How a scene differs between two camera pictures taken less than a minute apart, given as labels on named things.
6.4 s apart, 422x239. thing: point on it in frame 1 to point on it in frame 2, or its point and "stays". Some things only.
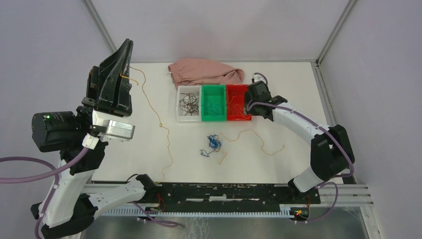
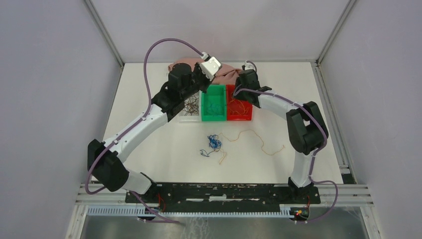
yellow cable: (238, 105) to (234, 111)
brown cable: (189, 103) stays
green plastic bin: (213, 102) stays
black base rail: (216, 195) stays
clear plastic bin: (189, 103) stays
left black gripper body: (103, 106) to (199, 81)
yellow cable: (283, 146) stays
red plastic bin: (235, 102) stays
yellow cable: (160, 124) to (237, 100)
